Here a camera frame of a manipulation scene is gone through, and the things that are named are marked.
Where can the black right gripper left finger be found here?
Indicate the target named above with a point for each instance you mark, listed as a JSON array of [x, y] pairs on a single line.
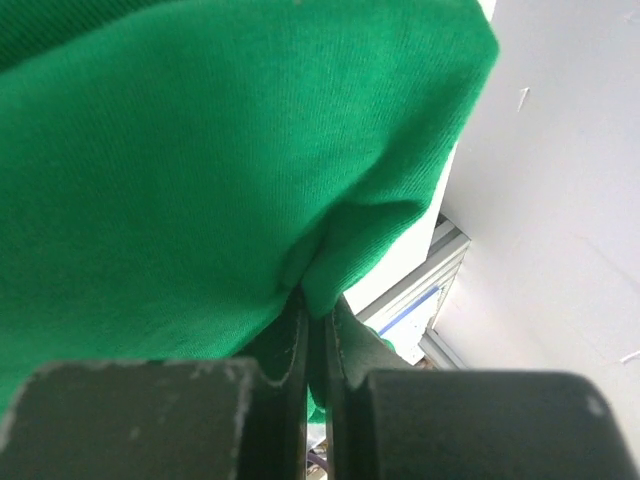
[[242, 417]]

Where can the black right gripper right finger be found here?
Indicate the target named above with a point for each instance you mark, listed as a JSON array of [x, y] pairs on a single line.
[[389, 420]]

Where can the green t shirt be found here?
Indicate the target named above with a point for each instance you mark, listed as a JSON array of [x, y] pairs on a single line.
[[172, 170]]

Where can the aluminium front rail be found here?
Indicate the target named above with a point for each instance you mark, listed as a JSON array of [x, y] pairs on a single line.
[[405, 315]]

